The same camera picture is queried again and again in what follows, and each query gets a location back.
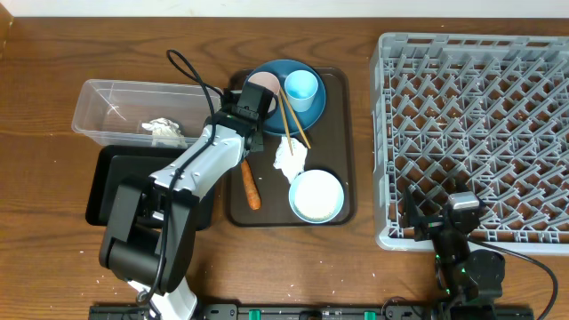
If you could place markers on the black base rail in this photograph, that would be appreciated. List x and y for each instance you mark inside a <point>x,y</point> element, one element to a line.
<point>233,312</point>

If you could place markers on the orange carrot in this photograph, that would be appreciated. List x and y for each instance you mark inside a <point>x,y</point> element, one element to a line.
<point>250,189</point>

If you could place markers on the crumpled white paper in bin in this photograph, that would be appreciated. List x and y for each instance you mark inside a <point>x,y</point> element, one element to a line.
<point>165,133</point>

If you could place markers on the brown plastic serving tray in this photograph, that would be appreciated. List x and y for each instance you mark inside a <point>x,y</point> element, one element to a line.
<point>331,151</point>

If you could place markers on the white paper napkin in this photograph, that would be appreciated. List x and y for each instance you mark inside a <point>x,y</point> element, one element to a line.
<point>290,158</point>

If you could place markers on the clear plastic bin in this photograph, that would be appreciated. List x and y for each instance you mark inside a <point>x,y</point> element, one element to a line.
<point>111,112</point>

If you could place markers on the light blue bowl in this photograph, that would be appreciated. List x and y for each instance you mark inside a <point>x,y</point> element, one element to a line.
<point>316,196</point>

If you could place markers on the pink plastic cup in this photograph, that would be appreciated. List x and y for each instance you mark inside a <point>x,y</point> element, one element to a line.
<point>269,81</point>

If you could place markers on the light blue plastic cup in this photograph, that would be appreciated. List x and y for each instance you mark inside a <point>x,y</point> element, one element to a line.
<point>300,89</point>

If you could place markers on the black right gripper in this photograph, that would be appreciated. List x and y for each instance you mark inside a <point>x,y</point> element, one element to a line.
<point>428,225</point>

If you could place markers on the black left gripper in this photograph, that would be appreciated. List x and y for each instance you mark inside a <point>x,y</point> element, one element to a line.
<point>262,148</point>

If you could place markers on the dark blue plate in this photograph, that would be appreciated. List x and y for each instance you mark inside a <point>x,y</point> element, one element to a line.
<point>282,69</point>

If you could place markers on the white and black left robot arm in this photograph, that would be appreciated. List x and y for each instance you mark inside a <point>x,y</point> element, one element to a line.
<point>149,239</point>

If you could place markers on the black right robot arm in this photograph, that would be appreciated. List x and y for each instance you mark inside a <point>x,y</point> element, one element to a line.
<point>471,279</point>

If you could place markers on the black plastic bin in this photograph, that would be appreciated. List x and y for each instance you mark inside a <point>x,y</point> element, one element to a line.
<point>115,163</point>

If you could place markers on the grey dishwasher rack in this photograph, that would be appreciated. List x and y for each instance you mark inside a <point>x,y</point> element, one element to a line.
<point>491,111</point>

